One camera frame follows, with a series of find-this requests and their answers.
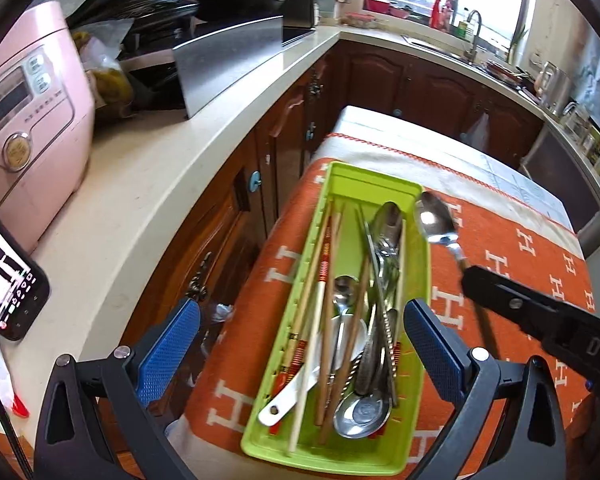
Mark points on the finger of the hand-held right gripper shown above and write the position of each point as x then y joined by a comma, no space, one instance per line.
505,300

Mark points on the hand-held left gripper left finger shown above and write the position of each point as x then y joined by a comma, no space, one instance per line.
167,355

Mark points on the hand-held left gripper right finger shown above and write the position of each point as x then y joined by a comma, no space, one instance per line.
432,355

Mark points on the brown chopstick silver patterned end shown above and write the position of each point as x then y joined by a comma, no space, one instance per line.
394,355

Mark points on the green plastic utensil tray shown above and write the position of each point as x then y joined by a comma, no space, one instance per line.
405,410

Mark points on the short metal soup spoon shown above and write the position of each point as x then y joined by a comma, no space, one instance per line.
362,412

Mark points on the large metal spoon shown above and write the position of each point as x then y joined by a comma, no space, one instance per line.
432,220

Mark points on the small metal teaspoon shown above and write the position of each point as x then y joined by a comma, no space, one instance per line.
345,287

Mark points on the brown wooden chopstick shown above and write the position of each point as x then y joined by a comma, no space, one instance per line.
330,420

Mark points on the light bamboo chopstick orange patterned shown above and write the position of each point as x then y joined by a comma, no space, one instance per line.
296,350
295,435

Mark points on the white ceramic soup spoon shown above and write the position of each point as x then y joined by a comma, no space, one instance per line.
290,395

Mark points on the light chopstick red striped end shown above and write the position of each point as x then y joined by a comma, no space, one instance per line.
324,270

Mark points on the orange printed blanket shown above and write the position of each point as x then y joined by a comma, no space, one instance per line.
505,260

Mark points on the light blue tablecloth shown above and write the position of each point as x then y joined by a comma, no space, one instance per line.
480,160

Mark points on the small red object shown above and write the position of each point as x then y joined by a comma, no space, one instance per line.
20,405

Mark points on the hanging clear plastic bag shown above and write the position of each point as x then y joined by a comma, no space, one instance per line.
477,132

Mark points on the black smartphone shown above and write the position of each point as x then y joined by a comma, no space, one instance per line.
7,280

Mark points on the white kitchen countertop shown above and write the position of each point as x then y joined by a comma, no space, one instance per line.
155,170

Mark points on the glass pitcher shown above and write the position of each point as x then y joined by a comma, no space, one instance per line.
576,121

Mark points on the steel electric kettle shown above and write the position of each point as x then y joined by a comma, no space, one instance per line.
552,87

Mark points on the steel pan with dishes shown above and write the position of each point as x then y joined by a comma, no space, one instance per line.
505,71

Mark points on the brown wooden kitchen cabinets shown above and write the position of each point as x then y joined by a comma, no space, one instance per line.
405,85

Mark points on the pink rice cooker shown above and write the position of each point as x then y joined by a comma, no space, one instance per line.
30,135

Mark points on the steel kitchen sink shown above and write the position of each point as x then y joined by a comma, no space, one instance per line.
435,47

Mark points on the steel kitchen faucet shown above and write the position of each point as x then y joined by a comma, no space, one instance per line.
472,35

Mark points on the yellow green soap bottle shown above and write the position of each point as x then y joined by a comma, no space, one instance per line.
461,27

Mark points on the clear bag of food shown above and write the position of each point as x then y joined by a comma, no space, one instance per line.
105,70

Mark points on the red bottle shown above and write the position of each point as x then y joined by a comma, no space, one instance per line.
436,10

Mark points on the stainless steel splash guard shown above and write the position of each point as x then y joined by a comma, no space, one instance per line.
230,60

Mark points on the pink egg tray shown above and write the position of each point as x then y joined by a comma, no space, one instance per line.
360,20

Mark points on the red basin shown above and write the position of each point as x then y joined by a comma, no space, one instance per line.
382,2

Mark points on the black gas stove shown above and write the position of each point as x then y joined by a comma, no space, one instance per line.
297,35

